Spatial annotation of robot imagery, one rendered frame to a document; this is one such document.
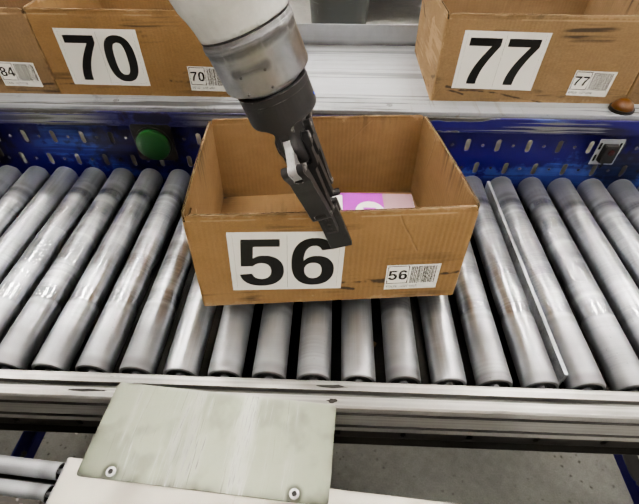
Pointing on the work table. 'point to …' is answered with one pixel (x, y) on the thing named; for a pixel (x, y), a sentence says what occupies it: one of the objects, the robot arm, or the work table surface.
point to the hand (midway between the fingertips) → (333, 223)
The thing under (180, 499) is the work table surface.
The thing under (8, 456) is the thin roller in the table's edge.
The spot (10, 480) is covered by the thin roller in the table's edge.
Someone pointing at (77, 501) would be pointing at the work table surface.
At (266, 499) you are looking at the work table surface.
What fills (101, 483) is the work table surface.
